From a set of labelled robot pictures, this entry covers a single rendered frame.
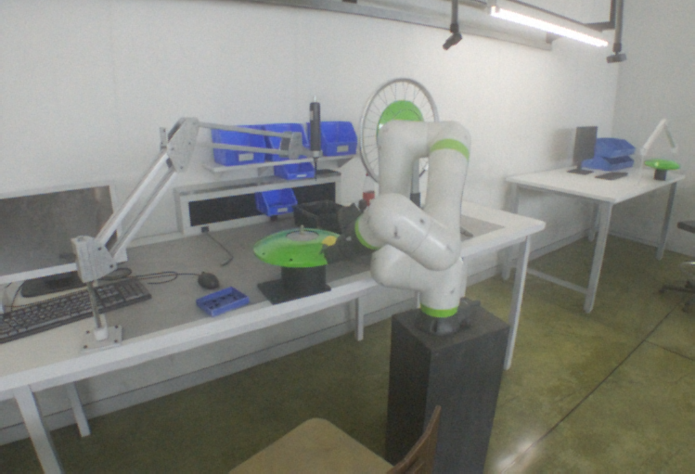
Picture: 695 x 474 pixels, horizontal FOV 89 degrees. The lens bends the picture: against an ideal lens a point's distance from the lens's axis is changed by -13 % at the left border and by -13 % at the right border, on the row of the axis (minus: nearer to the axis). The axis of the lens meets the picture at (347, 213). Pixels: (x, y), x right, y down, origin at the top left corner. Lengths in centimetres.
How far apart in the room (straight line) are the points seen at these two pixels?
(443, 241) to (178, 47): 154
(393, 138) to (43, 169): 146
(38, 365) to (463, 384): 122
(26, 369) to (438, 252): 101
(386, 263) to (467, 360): 41
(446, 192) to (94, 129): 151
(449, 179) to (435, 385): 65
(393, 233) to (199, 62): 144
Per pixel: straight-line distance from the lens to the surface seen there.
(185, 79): 204
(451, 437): 158
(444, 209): 96
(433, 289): 127
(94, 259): 112
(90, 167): 200
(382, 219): 84
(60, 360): 120
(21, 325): 140
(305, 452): 120
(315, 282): 129
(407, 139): 122
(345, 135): 228
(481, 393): 153
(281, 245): 123
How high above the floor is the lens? 150
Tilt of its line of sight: 16 degrees down
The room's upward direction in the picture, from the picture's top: straight up
